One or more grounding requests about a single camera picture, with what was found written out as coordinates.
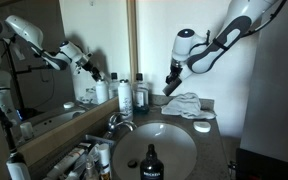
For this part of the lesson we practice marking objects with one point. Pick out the sink drain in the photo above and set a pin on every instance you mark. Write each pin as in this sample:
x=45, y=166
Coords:
x=132, y=163

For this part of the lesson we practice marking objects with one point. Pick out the white pump bottle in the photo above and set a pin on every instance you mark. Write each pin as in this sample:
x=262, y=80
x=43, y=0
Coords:
x=104, y=160

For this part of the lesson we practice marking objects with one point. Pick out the white oval sink basin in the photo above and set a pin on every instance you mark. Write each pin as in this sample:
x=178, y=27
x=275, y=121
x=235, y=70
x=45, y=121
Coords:
x=170, y=146

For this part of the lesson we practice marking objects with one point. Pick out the blue mouthwash bottle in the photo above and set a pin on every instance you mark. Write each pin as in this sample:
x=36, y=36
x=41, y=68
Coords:
x=140, y=96

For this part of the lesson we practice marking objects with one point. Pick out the white towel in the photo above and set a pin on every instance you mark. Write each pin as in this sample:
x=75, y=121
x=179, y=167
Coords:
x=185, y=105

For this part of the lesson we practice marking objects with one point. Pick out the chrome faucet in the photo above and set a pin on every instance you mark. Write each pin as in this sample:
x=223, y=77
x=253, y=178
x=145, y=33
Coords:
x=117, y=123

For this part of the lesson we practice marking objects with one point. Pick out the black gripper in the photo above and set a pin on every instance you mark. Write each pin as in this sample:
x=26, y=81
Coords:
x=176, y=68

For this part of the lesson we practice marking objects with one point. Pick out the clear toiletry tray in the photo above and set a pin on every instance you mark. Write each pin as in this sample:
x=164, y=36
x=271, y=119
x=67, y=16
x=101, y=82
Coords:
x=84, y=156

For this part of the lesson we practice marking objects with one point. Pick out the black dropper bottle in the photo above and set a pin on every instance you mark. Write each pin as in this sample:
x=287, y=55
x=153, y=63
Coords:
x=151, y=166

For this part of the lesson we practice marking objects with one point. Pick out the black box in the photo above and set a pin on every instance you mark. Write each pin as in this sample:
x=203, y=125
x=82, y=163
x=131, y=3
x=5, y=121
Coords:
x=267, y=166

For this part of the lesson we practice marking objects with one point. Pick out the white toothpaste tube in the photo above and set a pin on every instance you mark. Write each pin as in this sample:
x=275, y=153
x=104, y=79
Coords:
x=65, y=161

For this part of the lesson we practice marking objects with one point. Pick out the wood-framed wall mirror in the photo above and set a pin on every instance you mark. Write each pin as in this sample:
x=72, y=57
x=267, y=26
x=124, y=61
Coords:
x=50, y=66

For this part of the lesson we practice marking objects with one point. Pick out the black comb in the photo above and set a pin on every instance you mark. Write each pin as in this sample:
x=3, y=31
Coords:
x=170, y=89

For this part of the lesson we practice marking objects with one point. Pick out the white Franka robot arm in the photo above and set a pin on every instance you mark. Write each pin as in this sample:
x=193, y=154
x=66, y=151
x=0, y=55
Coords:
x=224, y=36

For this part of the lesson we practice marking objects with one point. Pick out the tall white spray bottle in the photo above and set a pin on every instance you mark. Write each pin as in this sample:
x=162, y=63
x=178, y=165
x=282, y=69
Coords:
x=125, y=100

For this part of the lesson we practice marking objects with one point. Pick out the white bottle with black cap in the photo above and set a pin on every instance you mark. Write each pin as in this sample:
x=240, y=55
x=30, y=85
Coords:
x=17, y=166

